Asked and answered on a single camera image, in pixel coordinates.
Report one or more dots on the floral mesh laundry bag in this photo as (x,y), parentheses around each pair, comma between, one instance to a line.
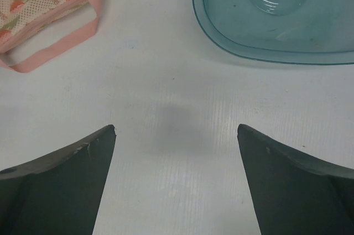
(21,19)

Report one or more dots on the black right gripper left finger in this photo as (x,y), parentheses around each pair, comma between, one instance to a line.
(58,193)

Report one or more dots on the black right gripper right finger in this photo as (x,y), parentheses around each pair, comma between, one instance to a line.
(293,192)

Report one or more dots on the teal transparent plastic basin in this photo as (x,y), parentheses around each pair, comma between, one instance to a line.
(313,32)

